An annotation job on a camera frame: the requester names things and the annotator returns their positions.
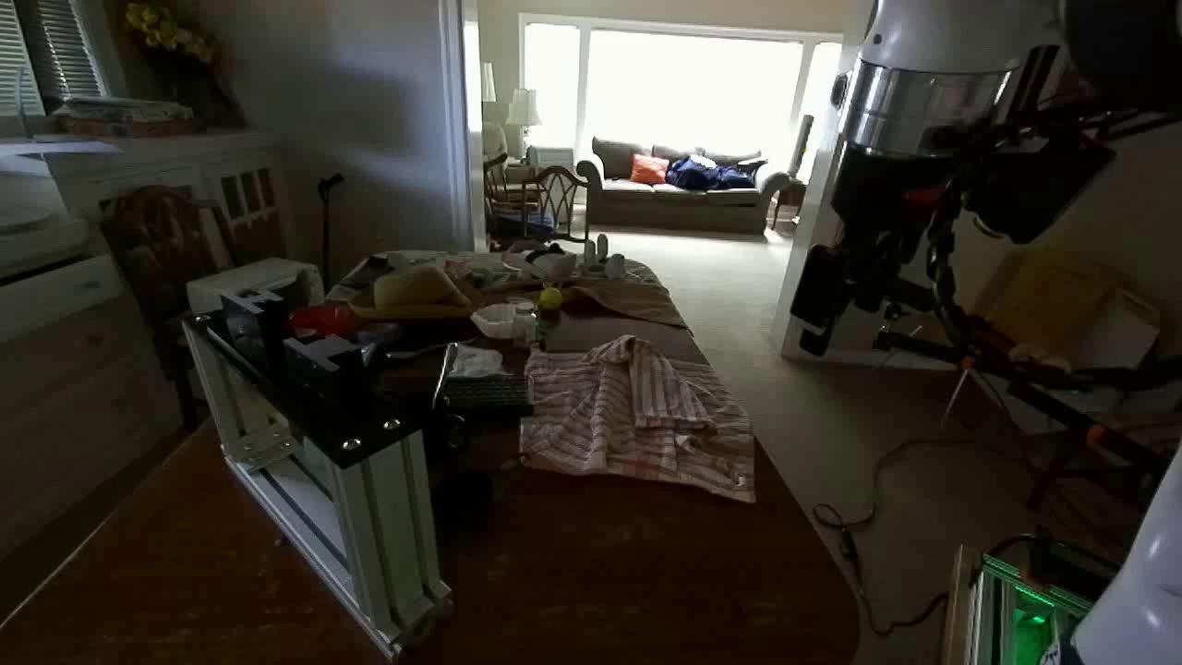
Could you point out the white window shutter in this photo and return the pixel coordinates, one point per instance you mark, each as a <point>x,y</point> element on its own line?
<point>58,48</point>

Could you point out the white bowl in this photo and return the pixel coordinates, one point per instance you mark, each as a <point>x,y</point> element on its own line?
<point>495,320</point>

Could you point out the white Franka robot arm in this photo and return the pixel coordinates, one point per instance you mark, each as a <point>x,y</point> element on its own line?
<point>937,38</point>

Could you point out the yellow straw hat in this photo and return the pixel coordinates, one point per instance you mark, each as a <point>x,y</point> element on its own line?
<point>418,292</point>

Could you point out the red bowl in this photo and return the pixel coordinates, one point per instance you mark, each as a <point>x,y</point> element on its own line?
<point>321,320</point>

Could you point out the green-lit control box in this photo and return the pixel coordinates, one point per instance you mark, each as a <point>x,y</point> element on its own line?
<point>1027,611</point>

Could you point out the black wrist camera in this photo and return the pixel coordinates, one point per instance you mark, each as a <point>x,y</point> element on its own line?
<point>1035,186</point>

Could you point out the white wooden rack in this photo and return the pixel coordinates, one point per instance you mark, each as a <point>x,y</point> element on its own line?
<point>372,542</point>

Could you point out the brown woven placemat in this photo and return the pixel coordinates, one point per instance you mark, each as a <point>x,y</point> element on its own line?
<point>628,298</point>

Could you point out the white table lamp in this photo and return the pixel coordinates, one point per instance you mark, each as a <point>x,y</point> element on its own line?
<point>523,107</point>

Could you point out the dark wooden armchair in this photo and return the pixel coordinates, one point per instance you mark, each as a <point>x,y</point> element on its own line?
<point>559,198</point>

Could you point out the red striped white cloth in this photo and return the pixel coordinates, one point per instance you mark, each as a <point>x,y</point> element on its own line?
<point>614,418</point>

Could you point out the yellow cardboard box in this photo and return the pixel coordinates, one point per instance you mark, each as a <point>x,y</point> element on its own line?
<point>1046,299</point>

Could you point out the yellow flower bouquet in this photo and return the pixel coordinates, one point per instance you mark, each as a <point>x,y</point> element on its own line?
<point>166,32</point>

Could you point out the black camera tripod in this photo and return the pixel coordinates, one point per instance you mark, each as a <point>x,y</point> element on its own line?
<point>985,335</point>

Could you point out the white plastic box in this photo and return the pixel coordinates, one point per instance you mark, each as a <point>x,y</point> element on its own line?
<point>244,281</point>

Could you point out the blue blanket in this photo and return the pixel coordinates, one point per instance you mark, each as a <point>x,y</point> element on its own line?
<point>703,171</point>

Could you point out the white sideboard cabinet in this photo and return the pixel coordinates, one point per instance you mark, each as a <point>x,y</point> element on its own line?
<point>76,369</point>

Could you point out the brown wooden dining chair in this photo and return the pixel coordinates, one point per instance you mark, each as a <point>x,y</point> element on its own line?
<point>160,245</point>

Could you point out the orange cushion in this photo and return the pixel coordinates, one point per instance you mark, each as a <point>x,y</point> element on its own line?
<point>646,167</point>

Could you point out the yellow-green ball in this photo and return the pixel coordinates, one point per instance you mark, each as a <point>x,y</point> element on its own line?
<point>550,298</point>

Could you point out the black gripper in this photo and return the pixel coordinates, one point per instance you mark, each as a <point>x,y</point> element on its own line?
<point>900,198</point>

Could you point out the dark grey sofa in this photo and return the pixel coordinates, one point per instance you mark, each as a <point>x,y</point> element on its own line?
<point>666,209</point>

